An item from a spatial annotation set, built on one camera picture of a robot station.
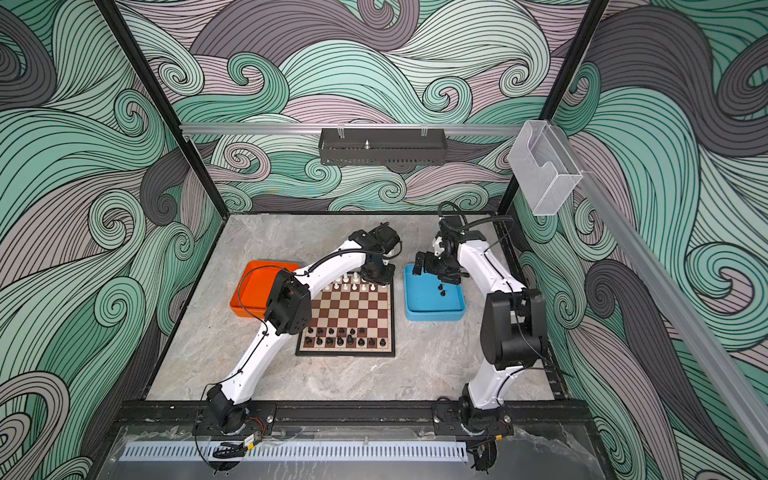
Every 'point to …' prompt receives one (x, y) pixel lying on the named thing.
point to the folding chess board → (351, 317)
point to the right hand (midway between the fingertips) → (429, 273)
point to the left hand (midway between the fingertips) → (388, 281)
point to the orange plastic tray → (251, 295)
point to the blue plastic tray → (427, 298)
